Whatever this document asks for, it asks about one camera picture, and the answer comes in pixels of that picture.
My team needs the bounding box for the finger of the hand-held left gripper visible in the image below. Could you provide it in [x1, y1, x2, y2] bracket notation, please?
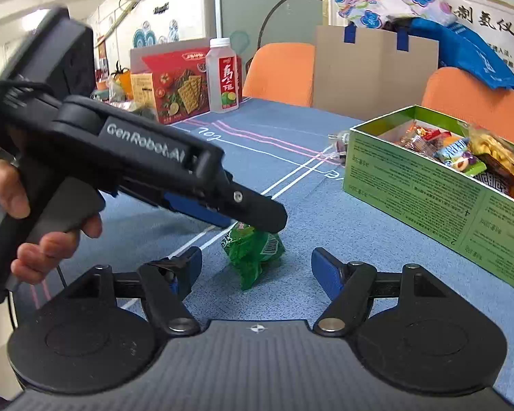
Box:
[202, 166, 289, 234]
[163, 192, 241, 229]

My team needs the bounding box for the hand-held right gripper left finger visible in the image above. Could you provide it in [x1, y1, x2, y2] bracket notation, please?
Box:
[65, 246, 203, 338]

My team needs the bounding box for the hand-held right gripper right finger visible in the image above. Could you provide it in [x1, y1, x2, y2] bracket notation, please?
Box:
[311, 247, 451, 338]

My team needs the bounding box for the green candy packet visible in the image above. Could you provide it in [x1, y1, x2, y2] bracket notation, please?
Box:
[220, 222, 285, 291]

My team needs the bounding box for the green cardboard box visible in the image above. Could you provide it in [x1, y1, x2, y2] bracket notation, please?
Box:
[343, 105, 514, 298]

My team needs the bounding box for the yellow galette packet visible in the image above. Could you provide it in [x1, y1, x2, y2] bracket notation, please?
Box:
[467, 126, 514, 210]

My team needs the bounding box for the person's left hand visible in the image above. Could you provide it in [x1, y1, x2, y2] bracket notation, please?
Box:
[0, 154, 104, 285]

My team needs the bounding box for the blue tablecloth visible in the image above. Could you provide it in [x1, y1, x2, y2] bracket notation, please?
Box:
[13, 96, 514, 411]

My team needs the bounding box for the red cracker box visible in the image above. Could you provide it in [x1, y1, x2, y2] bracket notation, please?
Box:
[141, 48, 210, 126]

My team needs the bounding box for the open cardboard box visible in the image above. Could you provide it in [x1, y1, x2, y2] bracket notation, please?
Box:
[130, 37, 210, 112]

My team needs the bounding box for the clear packet with brown snack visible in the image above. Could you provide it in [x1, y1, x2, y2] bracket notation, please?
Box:
[328, 130, 352, 159]

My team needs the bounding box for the red label drink bottle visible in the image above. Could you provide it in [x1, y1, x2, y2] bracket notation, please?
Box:
[206, 37, 243, 114]

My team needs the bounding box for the orange chair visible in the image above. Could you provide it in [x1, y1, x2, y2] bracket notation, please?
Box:
[242, 43, 317, 108]
[420, 66, 514, 150]

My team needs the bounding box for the red brown candy packet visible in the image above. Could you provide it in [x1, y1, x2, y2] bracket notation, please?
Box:
[396, 123, 444, 157]

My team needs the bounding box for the blue green plum packet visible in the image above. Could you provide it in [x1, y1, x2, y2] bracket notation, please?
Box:
[432, 137, 488, 176]

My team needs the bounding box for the brown paper bag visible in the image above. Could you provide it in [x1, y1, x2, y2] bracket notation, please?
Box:
[315, 23, 440, 121]

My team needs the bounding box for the blue bag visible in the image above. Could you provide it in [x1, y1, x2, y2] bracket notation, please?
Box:
[405, 17, 514, 92]

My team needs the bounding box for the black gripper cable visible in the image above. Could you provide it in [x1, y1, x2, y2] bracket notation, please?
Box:
[0, 78, 56, 99]

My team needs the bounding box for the wall poster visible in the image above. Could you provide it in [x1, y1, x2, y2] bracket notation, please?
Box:
[441, 0, 514, 108]

